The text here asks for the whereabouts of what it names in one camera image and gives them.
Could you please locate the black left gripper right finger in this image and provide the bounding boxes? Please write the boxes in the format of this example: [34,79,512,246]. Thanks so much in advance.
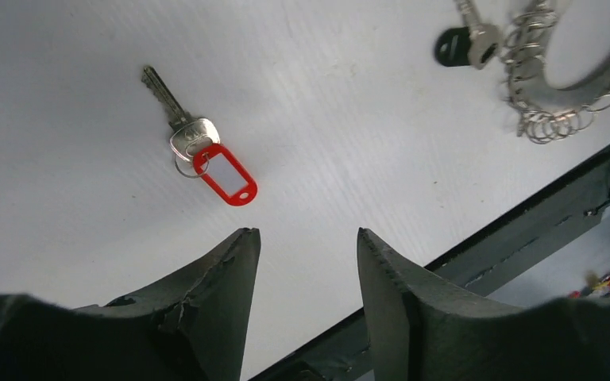
[357,228,610,380]

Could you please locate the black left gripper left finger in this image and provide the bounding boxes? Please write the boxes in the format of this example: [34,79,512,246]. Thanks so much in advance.
[0,228,261,380]

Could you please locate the silver key with red tag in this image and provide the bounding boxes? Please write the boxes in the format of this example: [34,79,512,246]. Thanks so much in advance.
[141,65,258,206]

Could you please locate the metal disc keyring with rings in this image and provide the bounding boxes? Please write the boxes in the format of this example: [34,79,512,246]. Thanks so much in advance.
[500,1,610,144]

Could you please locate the silver key with black tag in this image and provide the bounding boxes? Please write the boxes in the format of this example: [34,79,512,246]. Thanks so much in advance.
[434,0,502,71]

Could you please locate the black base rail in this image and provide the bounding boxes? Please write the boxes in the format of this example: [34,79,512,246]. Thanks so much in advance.
[254,145,610,380]

